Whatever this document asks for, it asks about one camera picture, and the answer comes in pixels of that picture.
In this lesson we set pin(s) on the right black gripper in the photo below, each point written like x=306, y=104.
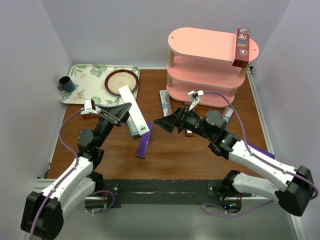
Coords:
x=169, y=122

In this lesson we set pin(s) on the brown rimmed beige plate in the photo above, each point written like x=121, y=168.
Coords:
x=120, y=78

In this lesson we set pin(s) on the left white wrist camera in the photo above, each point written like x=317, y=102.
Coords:
x=90, y=108

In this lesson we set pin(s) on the silver toothpaste box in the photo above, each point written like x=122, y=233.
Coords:
x=188, y=133
x=165, y=103
x=227, y=113

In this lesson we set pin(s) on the red toothpaste box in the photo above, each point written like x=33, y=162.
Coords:
x=242, y=48
x=87, y=115
x=134, y=111

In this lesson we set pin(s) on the blue toothpaste box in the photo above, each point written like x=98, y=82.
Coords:
x=132, y=128

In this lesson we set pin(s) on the floral serving tray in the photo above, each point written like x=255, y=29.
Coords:
x=89, y=81

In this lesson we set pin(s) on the pink three-tier shelf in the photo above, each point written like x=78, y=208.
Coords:
x=201, y=60

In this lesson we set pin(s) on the silver toothpaste box middle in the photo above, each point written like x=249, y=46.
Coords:
x=188, y=133

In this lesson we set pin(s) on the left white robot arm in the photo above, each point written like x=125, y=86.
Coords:
x=44, y=211

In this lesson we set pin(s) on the purple toothpaste box centre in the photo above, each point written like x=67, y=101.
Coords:
x=144, y=142

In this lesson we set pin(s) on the silver toothpaste box right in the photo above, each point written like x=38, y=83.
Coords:
x=227, y=113

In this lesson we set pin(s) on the purple toothpaste box right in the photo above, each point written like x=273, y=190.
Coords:
x=270, y=155

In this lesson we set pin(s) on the purple toothpaste box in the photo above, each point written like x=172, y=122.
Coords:
x=270, y=155
x=144, y=142

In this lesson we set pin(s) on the dark blue mug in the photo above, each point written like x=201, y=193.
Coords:
x=66, y=84

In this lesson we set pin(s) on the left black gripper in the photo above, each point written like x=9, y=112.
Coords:
x=121, y=110

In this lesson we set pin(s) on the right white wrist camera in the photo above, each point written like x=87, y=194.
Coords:
x=195, y=97

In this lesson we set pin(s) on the silver toothpaste box left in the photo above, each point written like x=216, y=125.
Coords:
x=165, y=103

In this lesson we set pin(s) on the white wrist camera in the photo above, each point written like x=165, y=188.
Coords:
x=90, y=108
x=195, y=97

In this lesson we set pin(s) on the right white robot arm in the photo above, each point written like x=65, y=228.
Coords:
x=292, y=188

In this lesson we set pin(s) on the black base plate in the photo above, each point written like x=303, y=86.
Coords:
x=162, y=192

